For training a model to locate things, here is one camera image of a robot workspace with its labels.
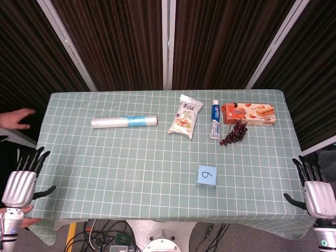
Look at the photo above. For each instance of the bare person hand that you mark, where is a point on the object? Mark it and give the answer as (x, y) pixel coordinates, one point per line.
(30, 222)
(13, 119)

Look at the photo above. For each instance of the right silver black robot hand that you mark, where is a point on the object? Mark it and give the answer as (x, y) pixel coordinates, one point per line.
(320, 197)

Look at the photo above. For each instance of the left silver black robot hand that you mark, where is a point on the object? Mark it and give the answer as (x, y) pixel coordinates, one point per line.
(18, 189)

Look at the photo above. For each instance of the light blue numbered cube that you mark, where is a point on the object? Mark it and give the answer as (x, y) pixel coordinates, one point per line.
(207, 176)

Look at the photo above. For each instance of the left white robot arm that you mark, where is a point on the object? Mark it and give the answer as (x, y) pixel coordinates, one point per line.
(10, 231)

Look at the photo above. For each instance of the yellow floor tape strip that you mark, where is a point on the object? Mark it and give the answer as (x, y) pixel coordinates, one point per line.
(71, 233)

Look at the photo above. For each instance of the dark brown pleated curtain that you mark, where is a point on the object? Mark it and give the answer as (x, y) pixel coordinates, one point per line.
(118, 44)
(309, 78)
(223, 44)
(29, 65)

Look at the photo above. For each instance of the grey electronics box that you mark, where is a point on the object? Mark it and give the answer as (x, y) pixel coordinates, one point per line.
(118, 248)

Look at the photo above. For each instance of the green circuit board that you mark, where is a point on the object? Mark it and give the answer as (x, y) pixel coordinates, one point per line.
(121, 239)

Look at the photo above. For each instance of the green checked tablecloth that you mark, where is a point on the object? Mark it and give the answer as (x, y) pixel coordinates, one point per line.
(118, 170)

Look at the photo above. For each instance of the dark purple grape bunch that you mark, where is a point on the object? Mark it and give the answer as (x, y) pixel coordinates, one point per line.
(235, 135)

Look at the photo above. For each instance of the orange biscuit box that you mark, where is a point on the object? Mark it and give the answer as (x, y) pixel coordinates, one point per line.
(249, 114)

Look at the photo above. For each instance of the clear plastic bag roll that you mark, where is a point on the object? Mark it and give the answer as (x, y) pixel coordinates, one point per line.
(123, 121)

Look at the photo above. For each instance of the white blue toothpaste tube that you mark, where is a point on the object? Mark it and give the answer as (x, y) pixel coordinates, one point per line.
(215, 118)

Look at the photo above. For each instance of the white snack bag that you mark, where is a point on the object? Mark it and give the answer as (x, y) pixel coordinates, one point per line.
(185, 118)

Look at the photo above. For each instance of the white aluminium frame post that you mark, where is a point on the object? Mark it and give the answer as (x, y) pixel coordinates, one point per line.
(67, 44)
(168, 44)
(278, 43)

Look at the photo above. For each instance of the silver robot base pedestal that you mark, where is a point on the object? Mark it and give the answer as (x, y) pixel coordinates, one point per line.
(161, 236)

